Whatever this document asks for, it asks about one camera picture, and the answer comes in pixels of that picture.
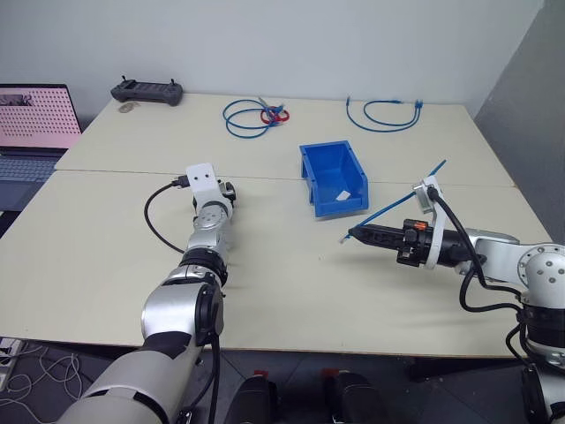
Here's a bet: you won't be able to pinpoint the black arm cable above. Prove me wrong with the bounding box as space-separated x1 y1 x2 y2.
144 175 191 254
426 185 526 314

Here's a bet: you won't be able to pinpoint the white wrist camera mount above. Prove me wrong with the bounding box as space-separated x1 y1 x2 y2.
412 176 444 269
185 163 229 208

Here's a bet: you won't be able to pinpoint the dark grey remote controller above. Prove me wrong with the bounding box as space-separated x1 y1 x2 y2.
109 75 185 107

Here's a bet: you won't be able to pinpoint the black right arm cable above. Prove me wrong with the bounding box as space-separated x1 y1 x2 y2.
426 185 526 314

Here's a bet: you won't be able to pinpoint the dark rounded robot foot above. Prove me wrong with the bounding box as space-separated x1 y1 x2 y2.
225 369 280 424
320 367 389 424

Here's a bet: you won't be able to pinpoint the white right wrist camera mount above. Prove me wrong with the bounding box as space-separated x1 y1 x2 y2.
412 176 444 269

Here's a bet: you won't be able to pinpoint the blue plastic bin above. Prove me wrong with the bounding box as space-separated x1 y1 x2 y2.
298 140 370 219

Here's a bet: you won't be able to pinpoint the coiled blue ethernet cable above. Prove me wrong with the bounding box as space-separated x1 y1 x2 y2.
222 97 283 138

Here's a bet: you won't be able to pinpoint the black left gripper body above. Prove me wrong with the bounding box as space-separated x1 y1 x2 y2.
215 179 240 212

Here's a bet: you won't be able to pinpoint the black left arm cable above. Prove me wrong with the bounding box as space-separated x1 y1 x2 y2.
144 175 191 254

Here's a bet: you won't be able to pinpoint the blue ethernet cable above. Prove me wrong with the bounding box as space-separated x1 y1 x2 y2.
337 159 448 245
222 97 283 138
362 98 420 128
345 96 426 133

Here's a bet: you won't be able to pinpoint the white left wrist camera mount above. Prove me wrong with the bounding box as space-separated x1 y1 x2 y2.
185 163 229 208

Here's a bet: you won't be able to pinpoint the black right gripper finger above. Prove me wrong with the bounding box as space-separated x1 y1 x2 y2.
348 223 406 240
358 235 405 254

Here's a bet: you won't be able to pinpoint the laptop with pink screen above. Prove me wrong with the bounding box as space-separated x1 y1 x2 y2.
0 83 84 214

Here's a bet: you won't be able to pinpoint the white floor cables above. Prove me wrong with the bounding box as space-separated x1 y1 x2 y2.
0 337 85 405

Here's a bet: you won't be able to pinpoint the red rings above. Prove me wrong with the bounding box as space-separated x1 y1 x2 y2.
260 104 291 125

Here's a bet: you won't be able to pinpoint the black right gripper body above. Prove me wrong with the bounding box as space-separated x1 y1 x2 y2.
395 218 436 267

